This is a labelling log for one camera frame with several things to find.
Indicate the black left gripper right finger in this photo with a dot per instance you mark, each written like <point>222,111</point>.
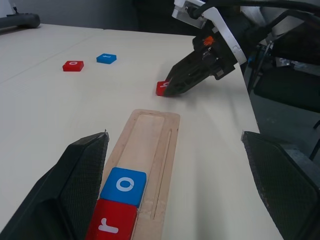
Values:
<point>287,187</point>

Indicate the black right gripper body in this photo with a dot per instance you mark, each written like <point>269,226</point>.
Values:
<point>215,50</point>

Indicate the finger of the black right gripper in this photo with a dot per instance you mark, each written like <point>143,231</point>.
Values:
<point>190,80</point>
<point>185,63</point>

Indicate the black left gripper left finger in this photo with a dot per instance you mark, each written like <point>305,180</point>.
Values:
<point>62,190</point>

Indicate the red letter b block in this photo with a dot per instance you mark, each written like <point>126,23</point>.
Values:
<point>161,88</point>

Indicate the red letter o block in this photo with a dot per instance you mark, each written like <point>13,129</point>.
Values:
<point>73,66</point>

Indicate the red letter r block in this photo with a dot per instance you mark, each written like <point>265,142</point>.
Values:
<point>112,222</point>

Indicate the blue letter o block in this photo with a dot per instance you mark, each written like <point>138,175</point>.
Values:
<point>125,185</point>

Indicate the long wooden letter tray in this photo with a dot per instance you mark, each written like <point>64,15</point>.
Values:
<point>150,140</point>

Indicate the blue letter t block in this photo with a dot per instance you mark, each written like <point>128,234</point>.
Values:
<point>106,58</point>

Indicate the black chair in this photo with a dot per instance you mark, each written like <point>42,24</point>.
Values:
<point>287,85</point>

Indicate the dark grey handheld controller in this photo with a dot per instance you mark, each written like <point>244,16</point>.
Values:
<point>20,22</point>

